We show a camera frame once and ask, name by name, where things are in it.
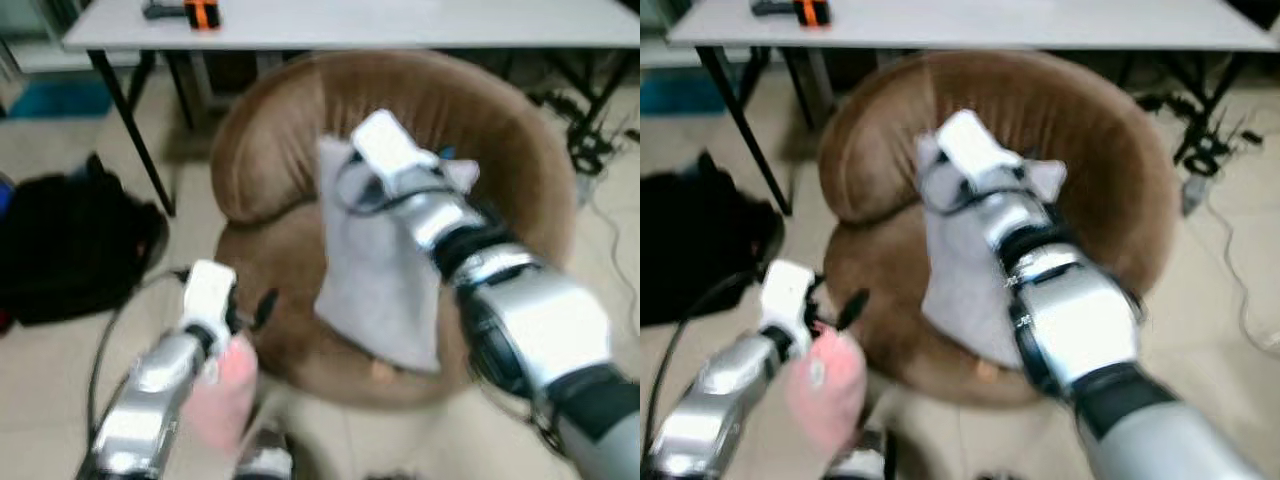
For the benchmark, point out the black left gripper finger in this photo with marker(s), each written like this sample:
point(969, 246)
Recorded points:
point(853, 308)
point(264, 310)

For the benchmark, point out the grey pillow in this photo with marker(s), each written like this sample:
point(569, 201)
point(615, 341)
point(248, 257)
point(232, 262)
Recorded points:
point(965, 290)
point(370, 290)

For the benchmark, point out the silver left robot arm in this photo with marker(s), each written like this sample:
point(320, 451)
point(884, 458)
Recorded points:
point(715, 400)
point(150, 400)

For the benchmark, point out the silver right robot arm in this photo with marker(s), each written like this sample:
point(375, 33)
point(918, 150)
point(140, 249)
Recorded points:
point(540, 330)
point(1080, 320)

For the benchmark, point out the brown round velvet sofa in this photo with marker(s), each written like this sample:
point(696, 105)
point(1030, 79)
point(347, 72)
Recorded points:
point(900, 110)
point(300, 110)

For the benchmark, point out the pink blurred object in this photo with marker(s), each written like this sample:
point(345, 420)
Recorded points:
point(825, 390)
point(225, 390)

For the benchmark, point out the black bag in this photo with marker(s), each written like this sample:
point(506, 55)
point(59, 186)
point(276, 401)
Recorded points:
point(70, 250)
point(700, 240)

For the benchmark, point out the silver robot foot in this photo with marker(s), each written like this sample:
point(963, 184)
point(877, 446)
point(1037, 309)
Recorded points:
point(265, 460)
point(860, 460)

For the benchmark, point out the teal box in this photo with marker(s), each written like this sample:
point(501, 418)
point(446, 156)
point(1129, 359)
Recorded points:
point(60, 100)
point(675, 97)

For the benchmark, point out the orange and black tool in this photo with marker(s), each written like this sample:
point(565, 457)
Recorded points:
point(203, 13)
point(812, 12)

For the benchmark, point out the black device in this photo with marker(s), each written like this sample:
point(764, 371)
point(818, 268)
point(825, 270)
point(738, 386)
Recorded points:
point(165, 10)
point(772, 8)

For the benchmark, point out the white table with black legs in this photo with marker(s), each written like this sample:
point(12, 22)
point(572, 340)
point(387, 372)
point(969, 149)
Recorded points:
point(400, 25)
point(1000, 25)

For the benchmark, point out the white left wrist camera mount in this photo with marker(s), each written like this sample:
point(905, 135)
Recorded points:
point(785, 295)
point(207, 295)

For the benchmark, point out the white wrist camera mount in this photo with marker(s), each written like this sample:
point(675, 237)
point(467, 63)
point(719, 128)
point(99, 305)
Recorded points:
point(785, 295)
point(207, 295)
point(385, 145)
point(970, 145)

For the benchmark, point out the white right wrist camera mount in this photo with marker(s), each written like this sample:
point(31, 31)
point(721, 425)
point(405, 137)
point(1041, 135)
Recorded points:
point(970, 145)
point(385, 145)

